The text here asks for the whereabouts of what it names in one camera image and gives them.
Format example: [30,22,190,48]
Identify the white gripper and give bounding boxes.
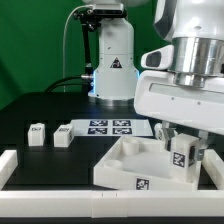
[134,70,224,161]

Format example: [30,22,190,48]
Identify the white square table top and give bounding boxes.
[93,136,201,191]

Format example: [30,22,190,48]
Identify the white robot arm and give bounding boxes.
[82,0,224,160]

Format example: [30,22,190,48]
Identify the white sheet with fiducial tags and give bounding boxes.
[71,119,153,136]

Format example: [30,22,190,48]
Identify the white U-shaped obstacle fence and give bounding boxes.
[0,150,224,218]

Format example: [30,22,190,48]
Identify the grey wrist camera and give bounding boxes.
[141,45,174,70]

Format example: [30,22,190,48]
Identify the black cable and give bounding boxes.
[44,75,88,94]

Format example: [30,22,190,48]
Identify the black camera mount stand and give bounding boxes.
[73,8,100,92]

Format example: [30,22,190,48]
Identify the white cable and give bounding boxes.
[62,4,89,94]

